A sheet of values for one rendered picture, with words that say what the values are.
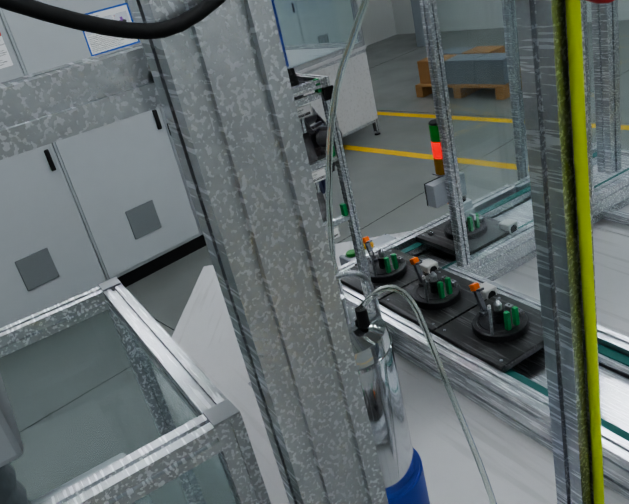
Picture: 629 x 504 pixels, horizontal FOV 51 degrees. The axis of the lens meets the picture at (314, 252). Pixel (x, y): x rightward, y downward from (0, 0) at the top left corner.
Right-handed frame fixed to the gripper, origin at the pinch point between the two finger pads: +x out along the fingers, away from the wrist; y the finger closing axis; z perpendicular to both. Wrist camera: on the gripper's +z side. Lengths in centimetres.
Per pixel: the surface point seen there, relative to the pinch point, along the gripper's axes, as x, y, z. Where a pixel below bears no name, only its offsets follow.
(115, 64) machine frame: -64, -81, 128
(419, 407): 40, -22, 65
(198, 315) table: 39, -44, -30
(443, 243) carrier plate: 28.9, 28.6, 19.9
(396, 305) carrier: 29.0, -5.5, 38.0
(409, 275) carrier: 28.9, 8.0, 27.4
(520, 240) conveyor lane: 31, 47, 36
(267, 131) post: -56, -73, 132
